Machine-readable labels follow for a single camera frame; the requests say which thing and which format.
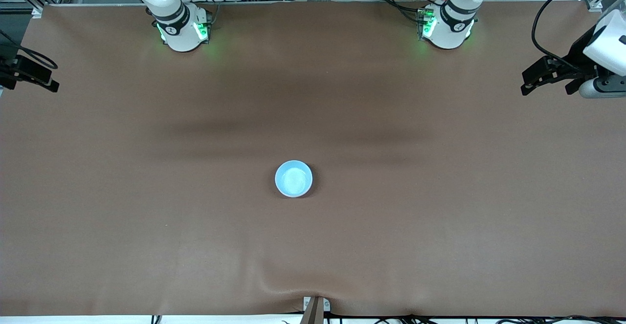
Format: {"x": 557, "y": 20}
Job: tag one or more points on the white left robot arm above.
{"x": 447, "y": 33}

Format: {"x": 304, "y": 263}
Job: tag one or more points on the brown table cloth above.
{"x": 313, "y": 246}

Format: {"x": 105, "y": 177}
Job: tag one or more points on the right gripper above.
{"x": 11, "y": 68}

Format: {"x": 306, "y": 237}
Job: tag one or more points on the blue bowl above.
{"x": 293, "y": 179}

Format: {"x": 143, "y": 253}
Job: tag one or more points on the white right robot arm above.
{"x": 181, "y": 35}

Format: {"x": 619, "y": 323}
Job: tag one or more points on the grey metal clamp bracket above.
{"x": 315, "y": 309}

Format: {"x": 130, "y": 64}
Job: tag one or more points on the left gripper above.
{"x": 576, "y": 56}

